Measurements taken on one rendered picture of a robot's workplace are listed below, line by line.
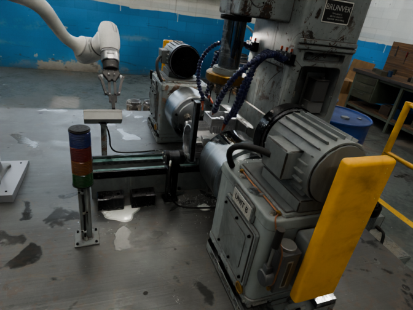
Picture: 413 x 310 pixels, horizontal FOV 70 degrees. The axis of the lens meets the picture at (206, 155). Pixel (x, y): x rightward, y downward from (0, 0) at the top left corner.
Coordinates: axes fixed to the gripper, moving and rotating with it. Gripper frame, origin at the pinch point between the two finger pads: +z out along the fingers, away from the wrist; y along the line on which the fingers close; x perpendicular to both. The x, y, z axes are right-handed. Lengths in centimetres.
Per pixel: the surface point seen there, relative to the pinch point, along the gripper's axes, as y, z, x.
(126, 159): 3.7, 29.6, -8.1
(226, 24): 40, -15, -49
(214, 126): 40, 20, -27
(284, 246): 30, 63, -82
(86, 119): -12.1, 9.6, -3.4
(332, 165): 38, 46, -93
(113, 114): -0.5, 7.3, -3.5
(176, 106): 30.0, 3.4, -5.7
